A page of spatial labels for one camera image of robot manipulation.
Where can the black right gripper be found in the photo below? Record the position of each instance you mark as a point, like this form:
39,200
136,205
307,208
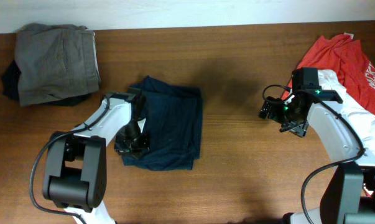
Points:
298,129

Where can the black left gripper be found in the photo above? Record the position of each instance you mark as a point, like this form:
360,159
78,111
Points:
132,149

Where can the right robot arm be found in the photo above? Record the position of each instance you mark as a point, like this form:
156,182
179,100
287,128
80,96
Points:
316,99

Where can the black folded garment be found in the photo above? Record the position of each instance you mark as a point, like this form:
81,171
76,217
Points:
10,79

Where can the grey folded trousers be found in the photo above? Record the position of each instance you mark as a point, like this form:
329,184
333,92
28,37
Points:
56,62

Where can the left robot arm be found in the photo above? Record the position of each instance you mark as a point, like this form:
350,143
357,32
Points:
75,176

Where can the white garment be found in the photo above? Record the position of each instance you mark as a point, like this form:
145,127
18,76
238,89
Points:
362,120

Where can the navy blue shorts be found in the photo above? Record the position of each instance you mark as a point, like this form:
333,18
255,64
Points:
174,120

